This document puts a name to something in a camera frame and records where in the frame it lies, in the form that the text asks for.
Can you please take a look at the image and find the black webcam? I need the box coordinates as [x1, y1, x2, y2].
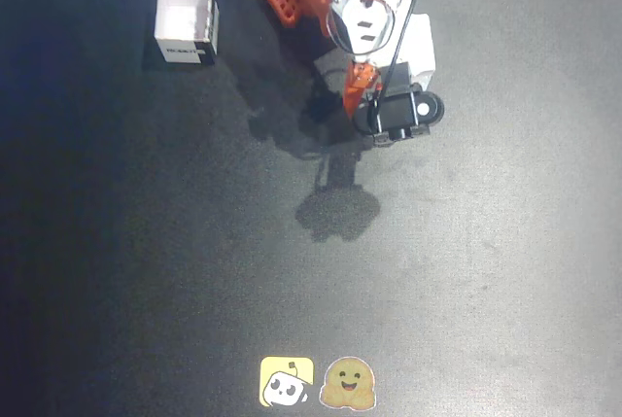
[352, 60, 446, 149]

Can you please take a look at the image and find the open white cardboard box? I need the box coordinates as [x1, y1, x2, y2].
[154, 0, 221, 66]

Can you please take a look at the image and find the black table mat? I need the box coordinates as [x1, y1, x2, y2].
[0, 0, 622, 417]

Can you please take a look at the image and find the hugging face emoji sticker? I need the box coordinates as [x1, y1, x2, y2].
[318, 355, 378, 411]

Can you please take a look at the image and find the yellow robot sticker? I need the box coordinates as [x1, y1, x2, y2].
[259, 356, 316, 408]

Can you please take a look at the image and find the black camera cable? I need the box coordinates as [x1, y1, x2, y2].
[372, 0, 420, 105]

